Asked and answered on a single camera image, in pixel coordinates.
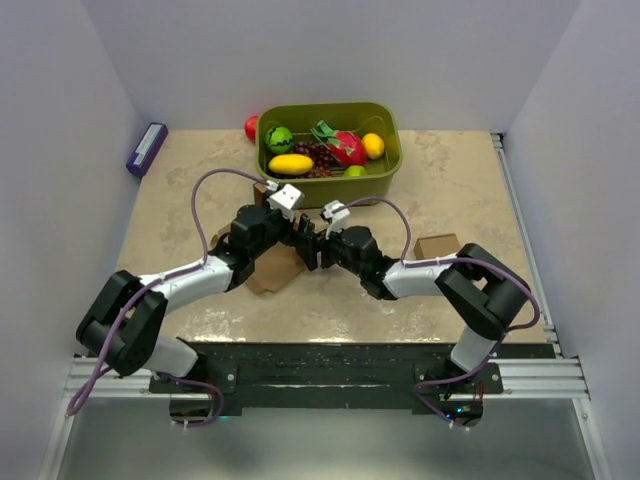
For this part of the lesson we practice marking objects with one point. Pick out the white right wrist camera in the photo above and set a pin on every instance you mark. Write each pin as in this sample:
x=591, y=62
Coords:
x=336, y=215

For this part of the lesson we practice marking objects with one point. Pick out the green toy lime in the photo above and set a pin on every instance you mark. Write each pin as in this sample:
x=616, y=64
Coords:
x=355, y=171

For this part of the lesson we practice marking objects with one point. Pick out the purple toy grapes bunch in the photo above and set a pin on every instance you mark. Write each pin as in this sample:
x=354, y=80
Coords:
x=323, y=160

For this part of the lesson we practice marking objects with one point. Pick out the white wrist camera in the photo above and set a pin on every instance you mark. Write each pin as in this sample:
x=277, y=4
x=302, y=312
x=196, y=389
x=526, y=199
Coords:
x=286, y=200
x=336, y=215

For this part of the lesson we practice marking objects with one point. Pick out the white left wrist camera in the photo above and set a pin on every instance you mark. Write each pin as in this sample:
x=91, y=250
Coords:
x=286, y=200

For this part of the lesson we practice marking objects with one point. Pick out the brown cardboard box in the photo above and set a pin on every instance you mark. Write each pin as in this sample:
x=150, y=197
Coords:
x=275, y=270

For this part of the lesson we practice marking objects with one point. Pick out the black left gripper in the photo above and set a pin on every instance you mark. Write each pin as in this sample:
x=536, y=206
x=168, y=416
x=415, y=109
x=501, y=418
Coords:
x=295, y=238

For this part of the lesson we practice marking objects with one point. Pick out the yellow toy lemon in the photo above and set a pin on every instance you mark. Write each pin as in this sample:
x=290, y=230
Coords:
x=374, y=146

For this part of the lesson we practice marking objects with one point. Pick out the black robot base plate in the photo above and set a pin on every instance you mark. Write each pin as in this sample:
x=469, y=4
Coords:
x=333, y=376

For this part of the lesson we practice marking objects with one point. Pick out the small toy watermelon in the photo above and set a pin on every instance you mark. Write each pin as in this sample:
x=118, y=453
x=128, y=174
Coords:
x=279, y=140

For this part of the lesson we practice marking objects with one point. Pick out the yellow toy mango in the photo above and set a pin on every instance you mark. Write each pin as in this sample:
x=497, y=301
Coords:
x=291, y=164

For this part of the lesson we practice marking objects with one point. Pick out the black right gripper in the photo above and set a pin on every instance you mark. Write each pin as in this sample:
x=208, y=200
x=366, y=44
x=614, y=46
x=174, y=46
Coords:
x=324, y=246

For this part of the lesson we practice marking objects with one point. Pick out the purple white rectangular box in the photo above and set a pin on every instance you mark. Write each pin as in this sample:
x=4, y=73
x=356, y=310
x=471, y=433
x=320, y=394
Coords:
x=144, y=154

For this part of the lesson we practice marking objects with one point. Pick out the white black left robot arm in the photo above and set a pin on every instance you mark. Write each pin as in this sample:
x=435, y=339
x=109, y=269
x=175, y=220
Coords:
x=122, y=326

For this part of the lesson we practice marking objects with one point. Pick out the small folded cardboard box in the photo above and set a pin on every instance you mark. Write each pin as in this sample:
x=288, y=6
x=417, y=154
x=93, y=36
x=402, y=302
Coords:
x=436, y=246

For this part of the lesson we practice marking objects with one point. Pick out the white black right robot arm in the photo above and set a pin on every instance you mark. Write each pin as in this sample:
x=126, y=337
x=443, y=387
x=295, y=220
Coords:
x=491, y=299

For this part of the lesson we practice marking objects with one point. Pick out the red toy apple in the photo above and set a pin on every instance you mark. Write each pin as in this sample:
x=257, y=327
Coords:
x=250, y=128

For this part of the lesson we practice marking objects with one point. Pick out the pink toy dragon fruit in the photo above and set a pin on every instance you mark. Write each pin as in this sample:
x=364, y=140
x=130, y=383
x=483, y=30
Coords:
x=345, y=146

